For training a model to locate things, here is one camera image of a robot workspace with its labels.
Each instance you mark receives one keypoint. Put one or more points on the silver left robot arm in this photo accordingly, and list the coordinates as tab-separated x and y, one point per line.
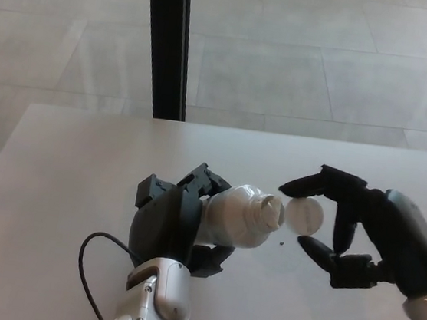
161	293

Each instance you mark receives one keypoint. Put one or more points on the white plastic bottle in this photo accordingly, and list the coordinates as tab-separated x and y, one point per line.
230	220

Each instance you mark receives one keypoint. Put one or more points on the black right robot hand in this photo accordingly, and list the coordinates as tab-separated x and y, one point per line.
389	242

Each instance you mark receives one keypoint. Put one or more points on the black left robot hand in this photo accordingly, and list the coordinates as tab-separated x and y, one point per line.
163	224

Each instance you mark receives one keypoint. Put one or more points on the black vertical frame post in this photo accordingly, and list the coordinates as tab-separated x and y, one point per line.
167	43

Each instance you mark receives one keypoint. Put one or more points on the white screw cap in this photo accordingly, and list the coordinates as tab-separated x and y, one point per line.
304	215

